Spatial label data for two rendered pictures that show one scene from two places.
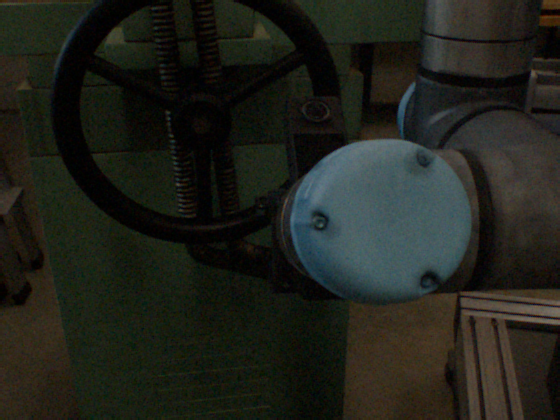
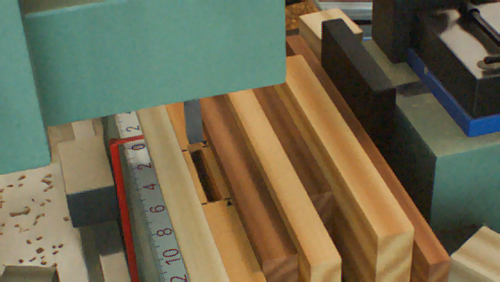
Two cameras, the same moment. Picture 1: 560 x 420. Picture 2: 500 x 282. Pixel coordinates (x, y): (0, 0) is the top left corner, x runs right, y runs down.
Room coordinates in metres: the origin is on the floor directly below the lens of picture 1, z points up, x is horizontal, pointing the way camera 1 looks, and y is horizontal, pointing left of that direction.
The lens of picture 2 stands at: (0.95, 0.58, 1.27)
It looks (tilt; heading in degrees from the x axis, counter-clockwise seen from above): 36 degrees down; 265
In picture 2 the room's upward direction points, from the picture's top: 3 degrees counter-clockwise
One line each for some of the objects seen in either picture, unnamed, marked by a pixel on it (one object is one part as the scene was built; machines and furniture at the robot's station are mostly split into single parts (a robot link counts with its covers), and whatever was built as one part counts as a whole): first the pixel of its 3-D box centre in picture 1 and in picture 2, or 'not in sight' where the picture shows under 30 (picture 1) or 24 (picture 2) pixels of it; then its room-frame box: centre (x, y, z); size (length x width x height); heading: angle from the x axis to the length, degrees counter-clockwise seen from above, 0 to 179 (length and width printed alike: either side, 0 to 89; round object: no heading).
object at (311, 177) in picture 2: not in sight; (278, 148); (0.88, 0.12, 0.93); 0.16 x 0.02 x 0.05; 99
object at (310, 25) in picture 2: not in sight; (329, 45); (0.82, -0.02, 0.92); 0.04 x 0.03 x 0.04; 105
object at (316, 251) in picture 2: not in sight; (270, 186); (0.90, 0.16, 0.93); 0.20 x 0.02 x 0.06; 99
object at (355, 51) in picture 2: not in sight; (398, 104); (0.81, 0.12, 0.95); 0.09 x 0.07 x 0.09; 99
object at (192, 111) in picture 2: not in sight; (191, 105); (0.94, 0.13, 0.97); 0.01 x 0.01 x 0.05; 9
